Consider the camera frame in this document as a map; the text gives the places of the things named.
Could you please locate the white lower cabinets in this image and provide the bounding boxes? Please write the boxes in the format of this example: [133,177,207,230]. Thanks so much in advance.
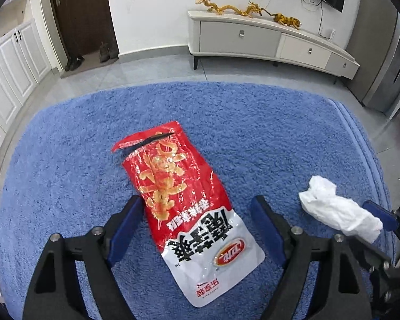
[0,18,53,182]

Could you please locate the white grey TV cabinet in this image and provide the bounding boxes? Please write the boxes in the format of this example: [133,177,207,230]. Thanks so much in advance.
[188,11,360,79]

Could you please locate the grey double door refrigerator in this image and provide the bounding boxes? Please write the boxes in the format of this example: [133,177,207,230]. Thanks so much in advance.
[346,0,400,116]

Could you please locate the white router box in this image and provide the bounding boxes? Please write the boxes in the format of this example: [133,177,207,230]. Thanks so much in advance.
[328,29,335,41]

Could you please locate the brown entrance door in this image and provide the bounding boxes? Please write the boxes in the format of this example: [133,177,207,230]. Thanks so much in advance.
[51,0,119,58]

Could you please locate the golden dragon figurine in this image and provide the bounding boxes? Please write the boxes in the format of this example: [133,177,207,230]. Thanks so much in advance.
[195,0,262,18]

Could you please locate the white tissue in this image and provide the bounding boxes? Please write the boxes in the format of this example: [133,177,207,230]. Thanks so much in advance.
[298,175,383,243]

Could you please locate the black shoes pair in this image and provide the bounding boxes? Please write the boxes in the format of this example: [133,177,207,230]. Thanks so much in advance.
[65,56,84,71]

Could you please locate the golden tiger figurine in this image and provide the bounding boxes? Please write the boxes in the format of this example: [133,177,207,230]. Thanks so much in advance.
[262,8,301,30]

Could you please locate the brown shoes pair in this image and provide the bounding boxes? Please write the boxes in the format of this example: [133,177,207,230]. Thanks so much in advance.
[99,43,118,63]

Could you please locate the red white snack bag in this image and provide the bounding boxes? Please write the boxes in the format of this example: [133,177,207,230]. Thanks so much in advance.
[113,121,265,308]

